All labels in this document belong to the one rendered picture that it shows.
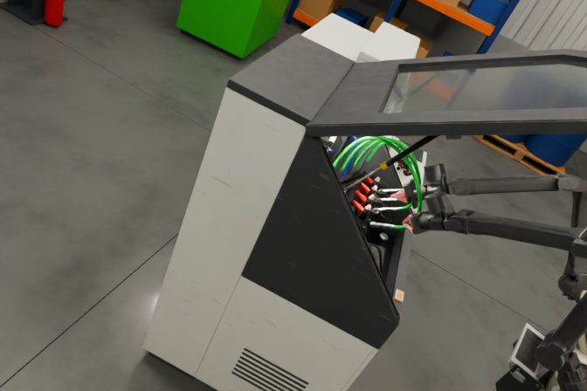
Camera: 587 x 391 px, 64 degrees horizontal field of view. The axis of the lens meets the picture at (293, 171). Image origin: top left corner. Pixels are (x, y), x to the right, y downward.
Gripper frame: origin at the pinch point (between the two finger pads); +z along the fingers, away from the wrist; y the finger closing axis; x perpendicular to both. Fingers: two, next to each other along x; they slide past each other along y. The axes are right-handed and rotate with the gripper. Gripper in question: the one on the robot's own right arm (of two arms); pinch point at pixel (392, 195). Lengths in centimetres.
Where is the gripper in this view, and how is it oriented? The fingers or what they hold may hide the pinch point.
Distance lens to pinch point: 185.9
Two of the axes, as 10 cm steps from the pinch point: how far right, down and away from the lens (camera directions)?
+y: -2.9, -9.4, -1.8
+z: -8.1, 1.4, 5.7
